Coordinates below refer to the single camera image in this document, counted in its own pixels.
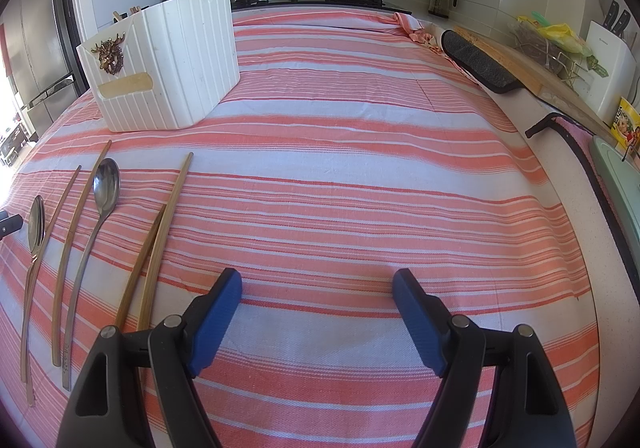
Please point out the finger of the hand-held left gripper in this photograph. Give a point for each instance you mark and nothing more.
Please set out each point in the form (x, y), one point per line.
(10, 224)

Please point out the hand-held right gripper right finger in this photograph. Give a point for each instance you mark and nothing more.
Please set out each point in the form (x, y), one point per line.
(420, 323)

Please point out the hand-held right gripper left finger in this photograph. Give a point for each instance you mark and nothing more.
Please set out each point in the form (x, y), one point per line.
(215, 323)

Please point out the metal spoon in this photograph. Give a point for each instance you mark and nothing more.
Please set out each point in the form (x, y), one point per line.
(106, 188)
(36, 223)

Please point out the white ribbed utensil box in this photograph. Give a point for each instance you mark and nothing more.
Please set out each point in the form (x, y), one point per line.
(185, 68)

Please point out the dark wooden coffee table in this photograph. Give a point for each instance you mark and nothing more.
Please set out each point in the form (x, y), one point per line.
(12, 143)

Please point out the pink striped tablecloth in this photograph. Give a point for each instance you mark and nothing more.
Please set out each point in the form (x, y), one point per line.
(350, 153)

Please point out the grey refrigerator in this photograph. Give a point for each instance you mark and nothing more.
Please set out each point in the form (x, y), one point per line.
(40, 28)

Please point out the green tray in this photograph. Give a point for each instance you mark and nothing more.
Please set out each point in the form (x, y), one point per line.
(620, 188)

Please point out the pink black-edged apron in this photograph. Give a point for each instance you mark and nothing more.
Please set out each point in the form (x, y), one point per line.
(580, 138)

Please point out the black mat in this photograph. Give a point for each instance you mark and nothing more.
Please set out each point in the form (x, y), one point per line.
(480, 63)

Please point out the wooden cutting board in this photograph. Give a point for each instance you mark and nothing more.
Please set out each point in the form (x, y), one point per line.
(550, 88)

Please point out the yellow packet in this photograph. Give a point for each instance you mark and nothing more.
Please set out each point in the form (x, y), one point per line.
(627, 125)

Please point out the white knife block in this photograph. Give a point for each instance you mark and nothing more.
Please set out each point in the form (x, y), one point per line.
(607, 73)

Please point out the yellow plastic bag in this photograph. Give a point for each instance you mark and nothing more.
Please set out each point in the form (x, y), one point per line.
(555, 32)

